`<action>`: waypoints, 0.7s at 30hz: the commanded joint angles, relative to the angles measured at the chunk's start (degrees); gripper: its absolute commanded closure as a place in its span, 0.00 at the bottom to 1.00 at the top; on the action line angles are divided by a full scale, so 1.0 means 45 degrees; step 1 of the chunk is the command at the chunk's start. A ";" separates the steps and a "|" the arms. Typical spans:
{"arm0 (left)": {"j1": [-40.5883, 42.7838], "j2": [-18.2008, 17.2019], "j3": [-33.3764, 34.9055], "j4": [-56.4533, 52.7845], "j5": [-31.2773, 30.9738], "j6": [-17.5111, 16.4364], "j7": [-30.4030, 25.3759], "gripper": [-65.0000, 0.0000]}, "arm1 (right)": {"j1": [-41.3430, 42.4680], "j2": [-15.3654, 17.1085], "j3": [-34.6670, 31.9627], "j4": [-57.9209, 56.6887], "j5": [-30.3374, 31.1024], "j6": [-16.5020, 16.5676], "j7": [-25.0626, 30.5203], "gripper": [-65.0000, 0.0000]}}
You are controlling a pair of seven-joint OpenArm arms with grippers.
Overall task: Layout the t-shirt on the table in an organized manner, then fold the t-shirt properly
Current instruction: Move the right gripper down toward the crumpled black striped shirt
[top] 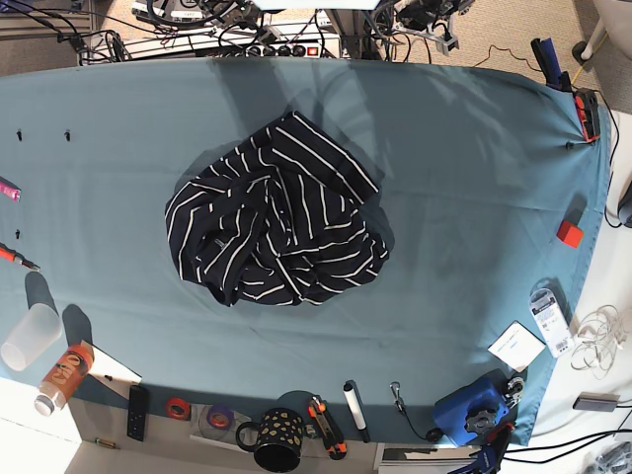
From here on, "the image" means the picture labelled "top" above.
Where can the translucent plastic cup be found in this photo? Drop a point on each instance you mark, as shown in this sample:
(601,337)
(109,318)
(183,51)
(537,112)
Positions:
(31,336)

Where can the grey adapter box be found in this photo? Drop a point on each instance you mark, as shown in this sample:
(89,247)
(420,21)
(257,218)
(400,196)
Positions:
(605,403)

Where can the black remote control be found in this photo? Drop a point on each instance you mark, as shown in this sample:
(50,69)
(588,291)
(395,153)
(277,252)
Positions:
(137,409)

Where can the white black marker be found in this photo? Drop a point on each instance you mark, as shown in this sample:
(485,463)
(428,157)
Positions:
(356,411)

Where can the red cube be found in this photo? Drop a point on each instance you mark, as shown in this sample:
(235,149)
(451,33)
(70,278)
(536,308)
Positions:
(570,234)

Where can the teal table cloth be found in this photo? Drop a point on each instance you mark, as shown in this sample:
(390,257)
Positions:
(476,169)

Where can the carabiner with black cord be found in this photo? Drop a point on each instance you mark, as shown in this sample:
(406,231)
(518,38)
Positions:
(432,435)

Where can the orange screwdriver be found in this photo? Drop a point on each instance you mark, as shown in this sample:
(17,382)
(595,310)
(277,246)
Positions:
(17,258)

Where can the red black clamp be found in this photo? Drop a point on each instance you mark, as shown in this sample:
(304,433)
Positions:
(586,104)

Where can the white paper card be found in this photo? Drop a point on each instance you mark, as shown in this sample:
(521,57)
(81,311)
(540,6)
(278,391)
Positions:
(516,347)

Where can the blue clamp device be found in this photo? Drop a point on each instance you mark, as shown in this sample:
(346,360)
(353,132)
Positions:
(476,409)

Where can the orange tape roll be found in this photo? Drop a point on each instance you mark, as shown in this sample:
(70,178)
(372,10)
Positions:
(178,409)

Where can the black power strip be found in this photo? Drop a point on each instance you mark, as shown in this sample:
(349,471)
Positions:
(280,50)

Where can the navy white striped t-shirt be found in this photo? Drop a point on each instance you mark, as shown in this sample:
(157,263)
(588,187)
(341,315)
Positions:
(277,220)

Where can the pink pen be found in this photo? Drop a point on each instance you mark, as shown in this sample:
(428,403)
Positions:
(10,190)

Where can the purple tape roll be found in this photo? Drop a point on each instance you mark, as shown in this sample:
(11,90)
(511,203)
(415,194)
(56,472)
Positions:
(220,417)

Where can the orange black utility knife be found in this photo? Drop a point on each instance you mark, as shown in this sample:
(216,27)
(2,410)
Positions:
(327,429)

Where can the white paper sheet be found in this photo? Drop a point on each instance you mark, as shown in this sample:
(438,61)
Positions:
(106,366)

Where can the white packaged item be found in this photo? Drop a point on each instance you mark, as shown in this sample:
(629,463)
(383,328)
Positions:
(550,321)

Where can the orange label bottle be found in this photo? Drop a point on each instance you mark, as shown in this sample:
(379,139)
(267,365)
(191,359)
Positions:
(58,386)

